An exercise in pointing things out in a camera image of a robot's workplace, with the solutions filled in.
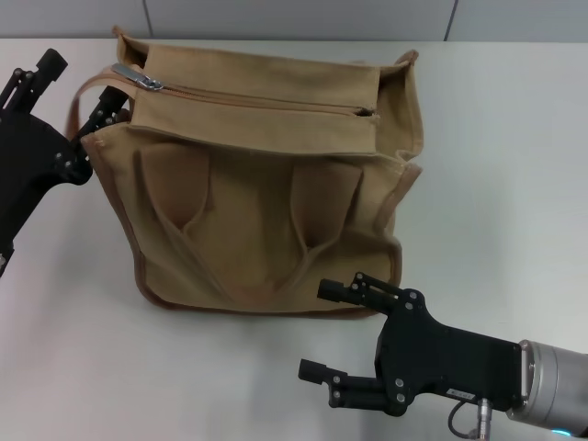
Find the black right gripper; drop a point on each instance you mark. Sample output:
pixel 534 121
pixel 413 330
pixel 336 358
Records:
pixel 441 363

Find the khaki canvas food bag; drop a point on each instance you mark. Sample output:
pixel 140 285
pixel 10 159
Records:
pixel 257 206

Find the silver metal zipper pull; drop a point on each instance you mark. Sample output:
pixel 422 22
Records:
pixel 135 75

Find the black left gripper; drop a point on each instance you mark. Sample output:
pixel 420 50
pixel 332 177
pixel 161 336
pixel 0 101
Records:
pixel 32 156

